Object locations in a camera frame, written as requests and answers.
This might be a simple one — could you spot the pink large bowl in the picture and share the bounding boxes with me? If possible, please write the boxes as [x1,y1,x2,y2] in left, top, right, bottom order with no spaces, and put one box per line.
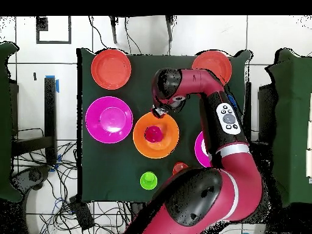
[85,96,134,144]
[194,130,212,168]

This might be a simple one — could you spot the green cloth covered table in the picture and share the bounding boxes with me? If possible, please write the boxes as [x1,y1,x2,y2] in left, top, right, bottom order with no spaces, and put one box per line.
[0,41,24,203]
[264,48,312,208]

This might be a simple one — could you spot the blue tape strip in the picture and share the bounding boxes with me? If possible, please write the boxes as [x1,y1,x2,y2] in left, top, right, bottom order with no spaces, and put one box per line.
[45,74,60,93]

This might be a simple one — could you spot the red shallow bowl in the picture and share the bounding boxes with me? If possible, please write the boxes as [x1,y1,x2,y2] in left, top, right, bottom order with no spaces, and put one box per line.
[90,48,132,91]
[191,50,233,86]

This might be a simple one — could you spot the orange large bowl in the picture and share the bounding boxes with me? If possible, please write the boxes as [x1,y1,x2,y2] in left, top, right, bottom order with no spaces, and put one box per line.
[132,111,180,160]

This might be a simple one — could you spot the red-orange plastic cup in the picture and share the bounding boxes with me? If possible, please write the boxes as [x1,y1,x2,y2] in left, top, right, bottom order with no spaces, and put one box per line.
[172,161,190,176]

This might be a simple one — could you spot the black pedestal foot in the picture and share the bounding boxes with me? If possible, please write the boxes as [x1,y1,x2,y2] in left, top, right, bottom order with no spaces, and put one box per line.
[10,165,52,191]

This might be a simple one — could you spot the black cable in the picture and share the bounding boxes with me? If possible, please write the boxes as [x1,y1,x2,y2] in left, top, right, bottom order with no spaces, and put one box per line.
[88,15,114,55]

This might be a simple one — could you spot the dark green tablecloth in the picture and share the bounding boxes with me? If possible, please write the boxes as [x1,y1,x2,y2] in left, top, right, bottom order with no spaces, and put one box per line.
[76,47,253,205]

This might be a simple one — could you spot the black stand leg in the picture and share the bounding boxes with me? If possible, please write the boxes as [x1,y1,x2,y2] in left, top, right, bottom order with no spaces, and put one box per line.
[108,15,118,44]
[165,15,174,42]

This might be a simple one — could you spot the crimson plastic cup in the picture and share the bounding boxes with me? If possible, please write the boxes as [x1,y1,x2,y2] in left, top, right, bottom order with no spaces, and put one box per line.
[144,125,165,144]

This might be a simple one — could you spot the black power box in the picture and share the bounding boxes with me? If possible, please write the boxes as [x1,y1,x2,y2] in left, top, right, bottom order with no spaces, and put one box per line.
[68,195,95,232]

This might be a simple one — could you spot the green plastic cup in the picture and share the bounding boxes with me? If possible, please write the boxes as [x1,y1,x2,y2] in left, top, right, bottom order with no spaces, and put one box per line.
[139,171,158,191]

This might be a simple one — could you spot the black frame stand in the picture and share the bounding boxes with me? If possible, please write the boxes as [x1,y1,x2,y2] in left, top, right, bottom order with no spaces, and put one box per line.
[10,76,58,166]

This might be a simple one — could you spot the tangle of black cables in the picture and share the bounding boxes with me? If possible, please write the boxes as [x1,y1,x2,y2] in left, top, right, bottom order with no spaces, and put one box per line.
[12,127,137,234]

